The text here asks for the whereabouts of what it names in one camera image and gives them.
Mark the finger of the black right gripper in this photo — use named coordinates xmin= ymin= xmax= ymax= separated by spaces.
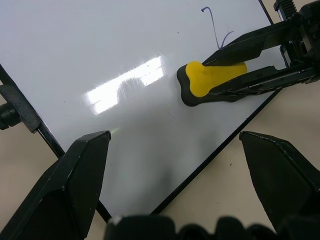
xmin=209 ymin=64 xmax=320 ymax=98
xmin=202 ymin=21 xmax=295 ymax=67

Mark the black whiteboard stand bracket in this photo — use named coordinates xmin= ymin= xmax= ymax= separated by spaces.
xmin=0 ymin=83 xmax=41 ymax=134

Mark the black-framed whiteboard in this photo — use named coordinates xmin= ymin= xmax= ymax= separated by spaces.
xmin=0 ymin=0 xmax=288 ymax=223

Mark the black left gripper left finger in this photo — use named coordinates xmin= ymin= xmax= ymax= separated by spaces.
xmin=0 ymin=130 xmax=112 ymax=240

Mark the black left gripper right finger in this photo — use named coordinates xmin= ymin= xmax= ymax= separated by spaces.
xmin=239 ymin=130 xmax=320 ymax=233

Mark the yellow and black whiteboard eraser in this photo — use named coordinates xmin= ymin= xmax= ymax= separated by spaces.
xmin=176 ymin=60 xmax=251 ymax=108

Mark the black ribbed stand knob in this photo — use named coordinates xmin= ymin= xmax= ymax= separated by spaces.
xmin=0 ymin=102 xmax=20 ymax=131

